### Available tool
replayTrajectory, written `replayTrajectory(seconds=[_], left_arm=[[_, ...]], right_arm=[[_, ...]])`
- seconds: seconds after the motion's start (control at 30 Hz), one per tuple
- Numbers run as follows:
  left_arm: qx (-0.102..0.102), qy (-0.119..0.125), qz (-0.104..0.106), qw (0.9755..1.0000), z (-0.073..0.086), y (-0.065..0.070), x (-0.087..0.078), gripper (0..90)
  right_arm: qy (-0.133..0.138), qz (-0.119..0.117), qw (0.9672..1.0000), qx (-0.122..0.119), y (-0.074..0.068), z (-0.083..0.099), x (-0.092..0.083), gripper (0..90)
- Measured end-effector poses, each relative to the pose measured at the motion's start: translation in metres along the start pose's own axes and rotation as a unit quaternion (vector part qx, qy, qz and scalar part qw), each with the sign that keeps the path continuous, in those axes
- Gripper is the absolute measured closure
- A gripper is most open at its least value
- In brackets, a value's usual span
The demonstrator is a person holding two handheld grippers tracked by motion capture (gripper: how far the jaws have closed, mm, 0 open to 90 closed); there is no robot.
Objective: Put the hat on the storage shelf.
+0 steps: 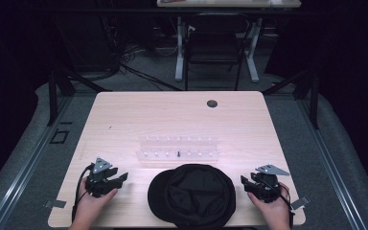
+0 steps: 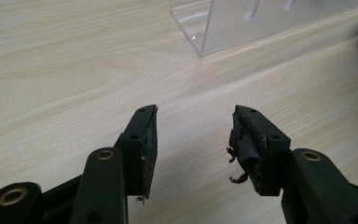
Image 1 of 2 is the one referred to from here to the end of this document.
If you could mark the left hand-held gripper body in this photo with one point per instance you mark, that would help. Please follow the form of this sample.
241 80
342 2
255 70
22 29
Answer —
99 183

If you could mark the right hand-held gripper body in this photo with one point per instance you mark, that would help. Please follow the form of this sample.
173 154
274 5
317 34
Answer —
265 188

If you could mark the person's left hand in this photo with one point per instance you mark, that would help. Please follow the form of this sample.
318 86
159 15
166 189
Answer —
91 202

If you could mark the person's right hand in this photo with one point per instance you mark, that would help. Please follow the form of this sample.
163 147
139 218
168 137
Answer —
273 211

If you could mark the black cap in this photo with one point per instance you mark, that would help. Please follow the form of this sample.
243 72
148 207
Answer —
193 196

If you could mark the black tape square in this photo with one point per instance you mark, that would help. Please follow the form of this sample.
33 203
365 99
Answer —
59 136

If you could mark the clear acrylic peg rack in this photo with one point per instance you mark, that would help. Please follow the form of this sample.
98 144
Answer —
179 148

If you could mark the black tape strip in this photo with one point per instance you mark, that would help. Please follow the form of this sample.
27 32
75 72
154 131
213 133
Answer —
66 122

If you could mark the dark round table grommet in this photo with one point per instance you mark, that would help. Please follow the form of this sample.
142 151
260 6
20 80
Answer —
212 103

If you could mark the black metal stand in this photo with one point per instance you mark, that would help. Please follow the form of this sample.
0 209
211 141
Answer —
53 96
314 99

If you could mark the black chair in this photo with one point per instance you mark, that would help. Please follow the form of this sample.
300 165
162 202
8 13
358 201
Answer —
214 48

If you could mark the white-legged desk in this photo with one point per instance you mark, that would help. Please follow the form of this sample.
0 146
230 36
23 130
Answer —
230 3

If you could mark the grey metal table bracket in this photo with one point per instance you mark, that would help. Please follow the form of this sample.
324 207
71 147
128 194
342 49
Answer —
300 202
55 203

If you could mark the grey metal floor rail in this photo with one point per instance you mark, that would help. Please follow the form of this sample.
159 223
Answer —
28 163
332 166

